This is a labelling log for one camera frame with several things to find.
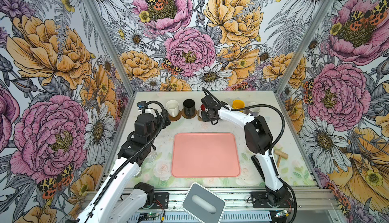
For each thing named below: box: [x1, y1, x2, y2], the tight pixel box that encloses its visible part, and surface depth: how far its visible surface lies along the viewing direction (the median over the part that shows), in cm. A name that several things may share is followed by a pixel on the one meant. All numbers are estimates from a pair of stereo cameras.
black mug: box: [182, 98, 196, 120], surface depth 104 cm
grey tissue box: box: [181, 182, 226, 223], surface depth 71 cm
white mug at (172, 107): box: [165, 99, 180, 118], surface depth 102 cm
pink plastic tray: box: [171, 132, 241, 178], surface depth 92 cm
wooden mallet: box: [273, 149, 289, 169], surface depth 90 cm
